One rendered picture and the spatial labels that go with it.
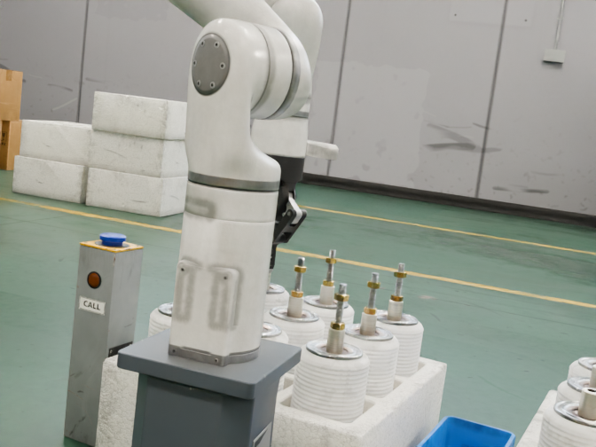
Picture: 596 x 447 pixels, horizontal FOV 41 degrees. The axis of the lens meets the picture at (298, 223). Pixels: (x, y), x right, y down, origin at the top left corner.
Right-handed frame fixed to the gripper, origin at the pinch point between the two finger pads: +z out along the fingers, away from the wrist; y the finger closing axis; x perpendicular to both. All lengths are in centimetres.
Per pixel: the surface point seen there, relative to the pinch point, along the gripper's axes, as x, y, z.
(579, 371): 35.4, 28.6, 10.1
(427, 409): 29.1, 8.7, 22.4
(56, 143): 95, -289, 10
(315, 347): 2.7, 9.7, 9.8
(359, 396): 6.1, 15.6, 14.7
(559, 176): 464, -245, 1
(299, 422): -2.0, 13.8, 17.7
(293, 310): 10.1, -4.0, 9.2
